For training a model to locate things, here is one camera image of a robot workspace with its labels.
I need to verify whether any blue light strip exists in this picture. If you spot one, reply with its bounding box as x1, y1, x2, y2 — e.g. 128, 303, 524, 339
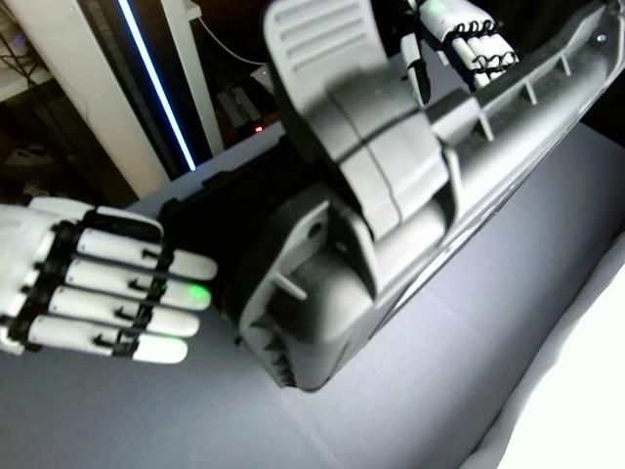
115, 0, 197, 173

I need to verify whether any grey table cloth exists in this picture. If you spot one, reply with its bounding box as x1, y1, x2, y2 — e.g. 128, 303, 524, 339
0, 116, 625, 469

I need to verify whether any white cable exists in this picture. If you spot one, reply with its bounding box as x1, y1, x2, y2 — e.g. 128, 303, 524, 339
196, 17, 266, 67

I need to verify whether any black device with red light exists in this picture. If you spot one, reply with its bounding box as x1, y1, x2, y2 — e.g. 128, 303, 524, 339
216, 89, 269, 137

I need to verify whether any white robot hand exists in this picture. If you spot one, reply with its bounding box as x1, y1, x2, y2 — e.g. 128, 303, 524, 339
399, 0, 520, 107
0, 196, 219, 365

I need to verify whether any large grey plastic case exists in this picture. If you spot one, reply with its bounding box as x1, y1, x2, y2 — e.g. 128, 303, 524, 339
156, 0, 625, 394

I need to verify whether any narrow white frame post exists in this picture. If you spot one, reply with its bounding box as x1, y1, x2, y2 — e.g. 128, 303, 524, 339
159, 0, 227, 156

